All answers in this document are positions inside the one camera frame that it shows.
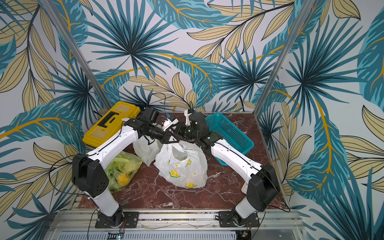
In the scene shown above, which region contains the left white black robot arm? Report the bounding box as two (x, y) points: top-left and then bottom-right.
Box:
(72, 108), (186, 227)

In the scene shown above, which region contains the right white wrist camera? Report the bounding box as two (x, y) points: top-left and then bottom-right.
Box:
(184, 109), (194, 126)

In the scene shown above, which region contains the plain white plastic bag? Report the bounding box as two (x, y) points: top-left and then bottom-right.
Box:
(133, 136), (163, 166)

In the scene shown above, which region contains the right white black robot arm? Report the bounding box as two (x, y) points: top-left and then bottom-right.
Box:
(175, 110), (280, 227)

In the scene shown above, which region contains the right metal frame pole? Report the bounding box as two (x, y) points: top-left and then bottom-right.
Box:
(254, 0), (315, 117)

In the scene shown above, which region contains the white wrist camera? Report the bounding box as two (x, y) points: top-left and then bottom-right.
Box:
(162, 114), (179, 131)
(184, 109), (194, 126)

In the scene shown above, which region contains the white lemon print bag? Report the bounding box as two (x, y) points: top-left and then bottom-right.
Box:
(154, 141), (208, 189)

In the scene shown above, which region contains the teal plastic basket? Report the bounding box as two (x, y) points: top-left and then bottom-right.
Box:
(206, 113), (254, 155)

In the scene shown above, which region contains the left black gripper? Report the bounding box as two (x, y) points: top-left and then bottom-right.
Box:
(146, 124), (181, 144)

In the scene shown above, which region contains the yellow pear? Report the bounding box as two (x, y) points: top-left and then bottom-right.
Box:
(117, 174), (130, 188)

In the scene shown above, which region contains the yellow black toolbox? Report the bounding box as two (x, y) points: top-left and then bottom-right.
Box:
(83, 101), (141, 148)

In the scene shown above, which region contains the metal frame pole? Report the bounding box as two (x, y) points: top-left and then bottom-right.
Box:
(41, 0), (112, 109)
(254, 0), (315, 117)

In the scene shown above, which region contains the green plastic bag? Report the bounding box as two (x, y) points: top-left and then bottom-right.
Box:
(105, 152), (143, 193)

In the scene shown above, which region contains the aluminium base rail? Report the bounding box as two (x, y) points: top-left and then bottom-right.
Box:
(44, 209), (310, 240)

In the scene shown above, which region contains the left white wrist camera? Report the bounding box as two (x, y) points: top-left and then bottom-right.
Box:
(162, 114), (179, 131)

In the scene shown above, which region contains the left metal frame pole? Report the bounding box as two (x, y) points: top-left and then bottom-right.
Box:
(41, 0), (112, 109)

